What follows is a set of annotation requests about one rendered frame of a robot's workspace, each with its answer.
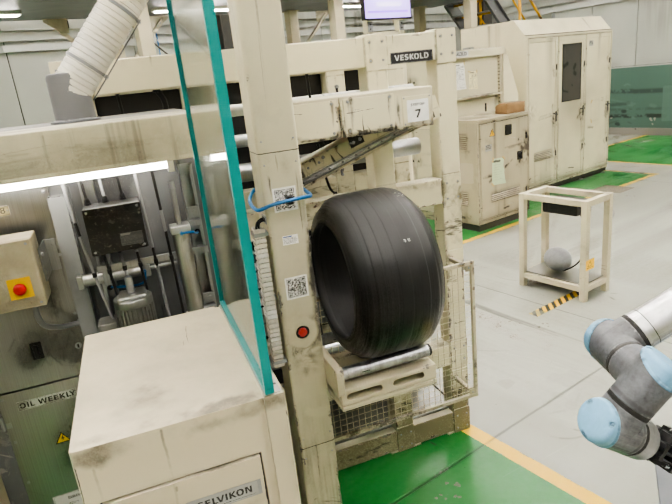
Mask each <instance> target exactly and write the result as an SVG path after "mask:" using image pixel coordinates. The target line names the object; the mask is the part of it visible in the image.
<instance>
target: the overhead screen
mask: <svg viewBox="0 0 672 504"><path fill-rule="evenodd" d="M360 7H361V19H362V21H375V20H397V19H411V18H412V17H411V0H360Z"/></svg>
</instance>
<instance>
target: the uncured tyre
mask: <svg viewBox="0 0 672 504"><path fill-rule="evenodd" d="M392 192H400V191H398V190H396V189H393V188H386V187H379V188H373V189H367V190H362V191H356V192H351V193H345V194H339V195H335V196H333V197H331V198H329V199H327V200H326V201H324V203H323V204H322V205H321V207H320V208H319V210H318V211H317V213H316V214H315V216H314V218H313V221H312V226H311V236H310V247H311V256H312V263H313V271H314V279H315V284H316V288H317V292H318V296H319V299H320V303H321V306H322V309H323V312H324V314H325V317H326V319H327V322H328V324H329V326H330V328H331V330H332V332H333V334H334V336H335V338H336V339H337V341H338V342H339V343H340V345H341V346H342V347H343V348H344V349H346V350H347V351H349V352H351V353H353V354H354V355H356V356H358V357H360V358H377V357H381V356H384V355H388V354H391V353H395V352H398V351H402V350H405V349H409V348H412V347H416V346H419V345H421V344H422V343H424V342H425V341H427V340H428V339H429V338H430V337H431V336H432V335H433V333H434V332H435V330H436V328H437V325H438V323H439V321H440V319H441V317H442V314H443V310H444V304H445V274H444V267H443V262H442V257H441V253H440V250H439V246H438V243H437V240H436V237H435V235H434V232H433V230H432V228H431V226H430V224H429V222H428V220H427V218H426V217H425V215H424V214H423V212H422V211H421V209H420V208H419V207H418V206H417V205H416V204H415V203H414V202H413V201H412V200H411V199H409V198H408V197H407V196H405V195H404V194H403V193H402V192H400V193H401V194H402V195H403V196H405V197H397V196H396V195H395V194H393V193H392ZM361 194H363V195H361ZM355 195H357V196H355ZM350 196H352V197H350ZM405 236H410V237H411V240H412V243H409V244H405V245H404V244H403V241H402V238H401V237H405Z"/></svg>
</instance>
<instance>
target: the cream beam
mask: <svg viewBox="0 0 672 504"><path fill-rule="evenodd" d="M423 98H428V106H429V120H424V121H417V122H409V123H408V116H407V100H415V99H423ZM293 108H294V117H295V125H296V133H297V141H298V145H299V144H306V143H313V142H319V141H326V140H333V139H340V138H347V137H354V136H361V135H367V134H374V133H381V132H388V131H395V130H402V129H408V128H415V127H422V126H429V125H433V124H434V120H433V100H432V86H412V87H398V88H389V89H381V90H373V91H364V92H356V93H348V94H339V95H331V96H323V97H314V98H306V99H298V100H293Z"/></svg>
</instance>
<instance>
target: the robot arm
mask: <svg viewBox="0 0 672 504"><path fill-rule="evenodd" d="M671 336H672V287H670V288H669V289H667V290H665V291H664V292H662V293H660V294H659V295H657V296H655V297H654V298H652V299H651V300H649V301H647V302H646V303H644V304H642V305H641V306H639V307H637V308H636V309H634V310H633V311H631V312H629V313H626V314H624V315H622V316H621V317H619V318H617V319H615V320H613V319H608V318H602V319H598V320H596V321H594V322H593V323H592V324H591V325H590V326H589V327H588V328H587V330H586V332H585V334H584V346H585V348H586V350H587V351H588V352H589V353H590V355H591V357H592V358H593V359H594V360H596V361H597V362H598V363H599V364H600V365H601V366H602V367H603V368H604V369H605V370H606V371H607V372H608V373H609V374H610V375H611V376H612V377H613V378H614V379H615V380H616V381H615V382H614V383H613V384H612V386H611V387H610V388H609V389H608V390H607V391H606V392H605V394H604V395H603V396H602V397H594V398H590V399H588V400H586V401H585V402H584V403H583V404H582V405H581V407H580V409H579V411H578V416H577V423H578V427H579V430H580V432H581V434H582V435H583V436H584V438H585V439H587V440H588V441H589V442H591V443H593V444H595V445H596V446H598V447H600V448H606V449H609V450H611V451H614V452H617V453H619V454H621V455H623V456H626V457H629V458H632V459H635V460H647V461H650V462H652V463H653V464H655V465H658V466H660V467H661V468H663V469H664V470H665V471H667V472H668V473H670V474H672V427H670V426H666V425H664V424H663V426H662V427H661V426H659V425H656V426H655V424H654V423H653V422H652V421H650V420H651V419H652V418H653V417H654V416H655V414H656V413H657V412H658V411H659V410H660V409H661V408H662V407H663V406H664V404H665V403H666V402H667V401H668V400H669V399H670V398H671V397H672V360H671V359H669V358H668V357H667V356H666V355H664V354H663V353H662V352H660V351H659V350H657V349H655V348H654V347H655V346H656V345H658V344H659V343H661V342H663V341H664V340H666V339H668V338H669V337H671ZM666 465H667V466H668V467H670V468H666Z"/></svg>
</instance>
